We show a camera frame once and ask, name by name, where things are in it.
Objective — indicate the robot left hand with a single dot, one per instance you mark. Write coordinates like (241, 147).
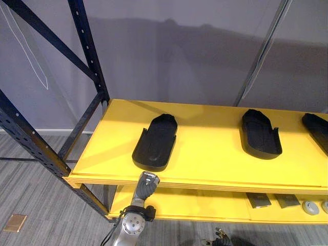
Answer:
(146, 188)

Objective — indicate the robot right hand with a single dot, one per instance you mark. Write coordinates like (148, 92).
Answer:
(220, 239)

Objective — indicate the black plastic housing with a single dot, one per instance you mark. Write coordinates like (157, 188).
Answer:
(260, 135)
(319, 133)
(156, 143)

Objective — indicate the thin yellow shelf board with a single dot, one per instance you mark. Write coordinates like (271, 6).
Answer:
(192, 205)

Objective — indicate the grey round metal disc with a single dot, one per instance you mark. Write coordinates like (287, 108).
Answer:
(325, 207)
(310, 208)

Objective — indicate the brass floor socket plate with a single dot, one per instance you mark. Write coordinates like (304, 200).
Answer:
(15, 223)

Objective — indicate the grey metal upright pole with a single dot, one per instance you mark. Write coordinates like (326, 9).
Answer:
(263, 51)

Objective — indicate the dark metal rack frame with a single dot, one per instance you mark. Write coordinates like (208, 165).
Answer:
(85, 41)

